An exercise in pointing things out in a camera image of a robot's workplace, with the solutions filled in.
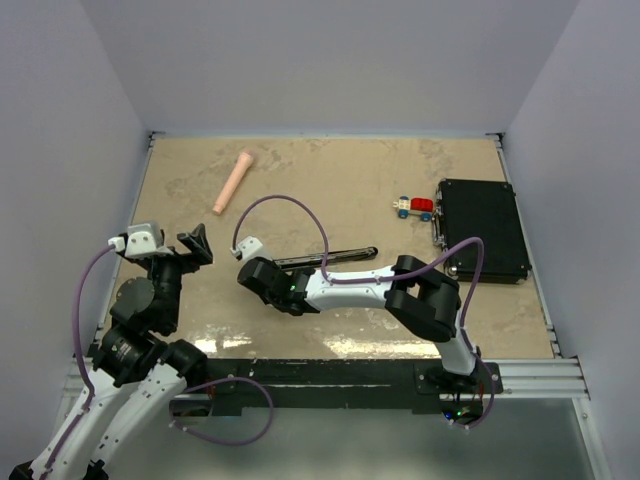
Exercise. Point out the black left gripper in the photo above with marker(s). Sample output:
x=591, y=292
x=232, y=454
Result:
x=197, y=242

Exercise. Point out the black stapler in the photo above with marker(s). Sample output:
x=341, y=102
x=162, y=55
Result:
x=333, y=257

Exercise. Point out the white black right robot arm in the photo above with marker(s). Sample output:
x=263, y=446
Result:
x=425, y=301

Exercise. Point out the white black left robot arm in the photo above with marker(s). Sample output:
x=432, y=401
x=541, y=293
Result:
x=134, y=373

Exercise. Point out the pink toy microphone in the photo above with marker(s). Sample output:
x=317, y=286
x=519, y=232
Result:
x=243, y=163

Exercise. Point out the red toy block car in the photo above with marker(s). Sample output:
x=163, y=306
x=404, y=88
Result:
x=417, y=206

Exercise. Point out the black hard case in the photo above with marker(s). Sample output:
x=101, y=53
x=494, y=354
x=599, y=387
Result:
x=487, y=210

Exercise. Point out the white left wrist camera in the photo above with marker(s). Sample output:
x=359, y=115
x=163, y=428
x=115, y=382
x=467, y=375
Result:
x=140, y=241

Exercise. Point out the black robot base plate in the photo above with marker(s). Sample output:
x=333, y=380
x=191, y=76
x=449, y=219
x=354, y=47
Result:
x=419, y=386

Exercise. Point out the aluminium frame rail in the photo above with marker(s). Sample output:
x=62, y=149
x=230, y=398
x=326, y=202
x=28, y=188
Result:
x=543, y=379

